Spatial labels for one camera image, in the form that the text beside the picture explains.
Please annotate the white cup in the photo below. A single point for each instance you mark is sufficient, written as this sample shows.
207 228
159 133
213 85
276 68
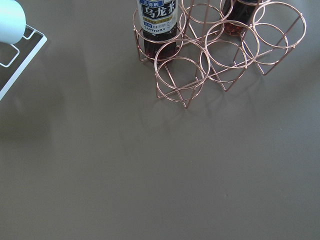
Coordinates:
12 22

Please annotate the tea bottle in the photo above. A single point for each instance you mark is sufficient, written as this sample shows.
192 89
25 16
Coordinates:
242 11
158 30

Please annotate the tea bottle lower middle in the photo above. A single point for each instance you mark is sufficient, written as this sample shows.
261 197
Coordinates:
242 11

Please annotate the copper wire bottle rack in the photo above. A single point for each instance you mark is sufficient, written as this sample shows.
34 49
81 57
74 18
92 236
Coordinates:
207 54

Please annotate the white wire cup rack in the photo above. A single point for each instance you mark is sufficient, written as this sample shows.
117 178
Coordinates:
14 58

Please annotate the tea bottle lower outer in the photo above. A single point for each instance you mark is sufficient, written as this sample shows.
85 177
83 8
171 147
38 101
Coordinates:
158 30

